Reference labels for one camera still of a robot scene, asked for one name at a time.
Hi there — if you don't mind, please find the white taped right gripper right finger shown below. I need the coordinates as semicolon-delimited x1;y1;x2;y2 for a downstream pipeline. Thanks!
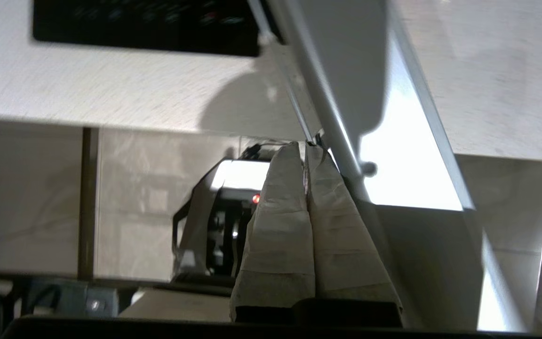
304;144;403;315

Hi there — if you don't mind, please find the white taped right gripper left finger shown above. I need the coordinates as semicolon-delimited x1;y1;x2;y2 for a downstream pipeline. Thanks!
230;141;316;323

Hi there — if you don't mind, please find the black induction cooktop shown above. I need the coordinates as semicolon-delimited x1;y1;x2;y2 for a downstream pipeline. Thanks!
33;0;260;57

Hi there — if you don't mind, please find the black glass microwave door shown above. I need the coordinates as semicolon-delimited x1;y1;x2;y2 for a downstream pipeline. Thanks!
247;0;535;332

